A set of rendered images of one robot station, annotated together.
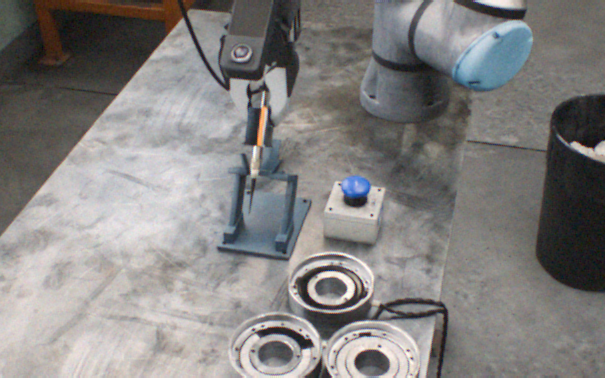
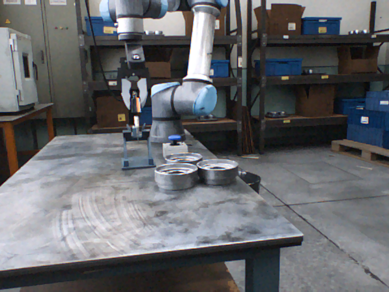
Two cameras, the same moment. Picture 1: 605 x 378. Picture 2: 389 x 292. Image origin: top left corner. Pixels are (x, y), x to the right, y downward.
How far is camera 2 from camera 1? 61 cm
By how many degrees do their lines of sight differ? 34
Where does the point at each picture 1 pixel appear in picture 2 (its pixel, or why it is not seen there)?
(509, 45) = (211, 93)
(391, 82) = (164, 126)
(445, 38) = (187, 95)
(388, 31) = (161, 104)
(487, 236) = not seen: hidden behind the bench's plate
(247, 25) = (134, 51)
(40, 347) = (53, 199)
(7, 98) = not seen: outside the picture
